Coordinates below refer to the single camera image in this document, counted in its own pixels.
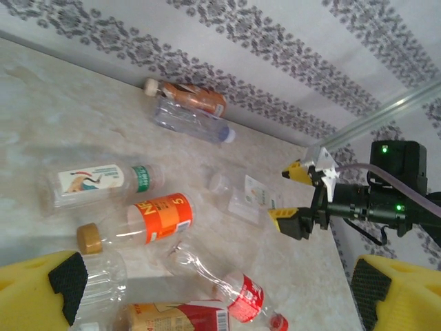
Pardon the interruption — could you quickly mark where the aluminium corner post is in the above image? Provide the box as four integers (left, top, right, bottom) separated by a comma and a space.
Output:
309, 81, 441, 152

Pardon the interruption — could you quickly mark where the brown coffee bottle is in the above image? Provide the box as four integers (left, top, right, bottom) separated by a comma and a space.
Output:
143, 77, 228, 119

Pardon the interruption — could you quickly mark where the red gold label bottle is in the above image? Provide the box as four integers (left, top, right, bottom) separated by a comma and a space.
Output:
76, 300, 231, 331

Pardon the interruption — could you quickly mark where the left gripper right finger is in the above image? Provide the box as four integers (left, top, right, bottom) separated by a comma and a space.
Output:
350, 254, 441, 331

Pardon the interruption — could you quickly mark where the orange label bottle gold cap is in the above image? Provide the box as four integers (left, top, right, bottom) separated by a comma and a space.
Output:
76, 192, 197, 255

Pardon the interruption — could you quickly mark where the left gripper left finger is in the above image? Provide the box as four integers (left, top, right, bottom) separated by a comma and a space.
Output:
0, 250, 89, 331

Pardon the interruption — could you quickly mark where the red label bottle red cap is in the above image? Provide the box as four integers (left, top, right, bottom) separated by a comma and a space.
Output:
164, 241, 290, 331

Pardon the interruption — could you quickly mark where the crane label bottle green band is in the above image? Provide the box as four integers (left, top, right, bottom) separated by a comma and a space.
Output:
39, 162, 166, 218

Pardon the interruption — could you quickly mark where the blue label clear bottle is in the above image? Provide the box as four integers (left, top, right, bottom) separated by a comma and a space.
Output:
70, 248, 129, 327

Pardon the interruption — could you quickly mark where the clear bottle lilac cap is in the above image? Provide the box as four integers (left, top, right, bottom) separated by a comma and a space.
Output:
152, 97, 237, 145

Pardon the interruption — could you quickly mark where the wide clear bottle white label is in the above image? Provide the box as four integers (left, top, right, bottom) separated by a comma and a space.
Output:
206, 168, 285, 228

